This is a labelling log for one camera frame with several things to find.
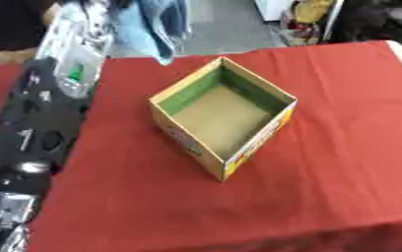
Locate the white pole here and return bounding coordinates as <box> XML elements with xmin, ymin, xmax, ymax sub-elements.
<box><xmin>319</xmin><ymin>0</ymin><xmax>346</xmax><ymax>42</ymax></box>

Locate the person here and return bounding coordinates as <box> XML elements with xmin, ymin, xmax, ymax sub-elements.
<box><xmin>0</xmin><ymin>0</ymin><xmax>62</xmax><ymax>67</ymax></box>

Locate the yellow and red bag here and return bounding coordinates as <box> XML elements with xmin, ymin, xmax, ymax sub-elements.
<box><xmin>277</xmin><ymin>0</ymin><xmax>334</xmax><ymax>47</ymax></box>

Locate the black bag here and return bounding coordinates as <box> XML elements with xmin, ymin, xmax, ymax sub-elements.
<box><xmin>328</xmin><ymin>0</ymin><xmax>402</xmax><ymax>44</ymax></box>

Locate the person's hand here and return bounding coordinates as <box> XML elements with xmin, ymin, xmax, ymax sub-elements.
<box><xmin>0</xmin><ymin>47</ymin><xmax>41</xmax><ymax>66</ymax></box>

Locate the tan cardboard box green inside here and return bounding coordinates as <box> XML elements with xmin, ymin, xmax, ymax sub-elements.
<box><xmin>147</xmin><ymin>55</ymin><xmax>300</xmax><ymax>182</ymax></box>

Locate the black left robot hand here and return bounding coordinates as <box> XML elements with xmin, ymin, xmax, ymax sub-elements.
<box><xmin>78</xmin><ymin>0</ymin><xmax>136</xmax><ymax>11</ymax></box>

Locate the light blue denim cloth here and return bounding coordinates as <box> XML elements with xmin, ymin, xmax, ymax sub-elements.
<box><xmin>109</xmin><ymin>0</ymin><xmax>193</xmax><ymax>66</ymax></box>

